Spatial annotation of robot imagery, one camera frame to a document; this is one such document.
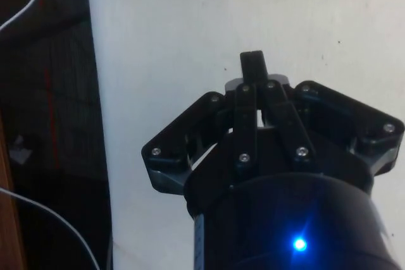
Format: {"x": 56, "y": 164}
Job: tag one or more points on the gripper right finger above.
{"x": 348, "y": 112}

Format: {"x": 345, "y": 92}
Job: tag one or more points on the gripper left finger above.
{"x": 190, "y": 124}

